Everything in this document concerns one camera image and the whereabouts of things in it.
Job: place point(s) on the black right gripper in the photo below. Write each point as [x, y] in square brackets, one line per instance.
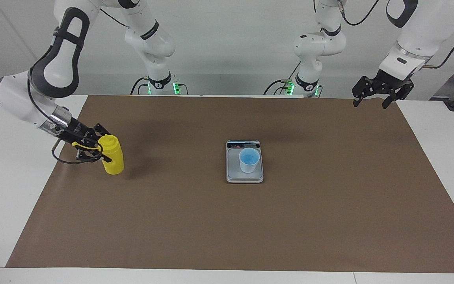
[78, 133]

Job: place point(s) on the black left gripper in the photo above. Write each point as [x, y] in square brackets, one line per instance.
[388, 85]

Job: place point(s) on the yellow squeeze bottle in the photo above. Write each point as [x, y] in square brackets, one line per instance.
[113, 157]

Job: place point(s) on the light blue plastic cup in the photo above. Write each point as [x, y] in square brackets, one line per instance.
[249, 159]

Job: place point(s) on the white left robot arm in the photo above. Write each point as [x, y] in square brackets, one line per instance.
[428, 31]

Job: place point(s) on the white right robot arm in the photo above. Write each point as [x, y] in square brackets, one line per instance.
[61, 67]

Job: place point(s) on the silver digital kitchen scale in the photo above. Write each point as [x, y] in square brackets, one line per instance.
[233, 173]

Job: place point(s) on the brown table mat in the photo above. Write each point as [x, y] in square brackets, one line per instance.
[250, 221]

